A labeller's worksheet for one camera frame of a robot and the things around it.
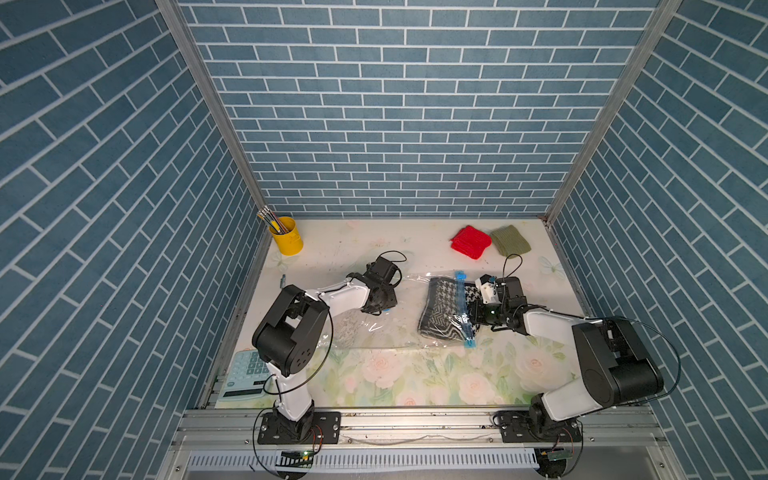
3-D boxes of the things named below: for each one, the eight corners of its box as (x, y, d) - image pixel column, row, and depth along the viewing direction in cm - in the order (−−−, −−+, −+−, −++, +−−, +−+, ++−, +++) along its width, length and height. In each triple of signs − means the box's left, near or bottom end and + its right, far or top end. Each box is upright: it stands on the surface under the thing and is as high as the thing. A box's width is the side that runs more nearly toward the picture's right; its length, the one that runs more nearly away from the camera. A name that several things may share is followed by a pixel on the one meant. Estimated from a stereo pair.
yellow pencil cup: (276, 255, 111) (266, 235, 103) (283, 236, 117) (274, 216, 109) (300, 255, 111) (292, 236, 103) (305, 236, 117) (299, 216, 109)
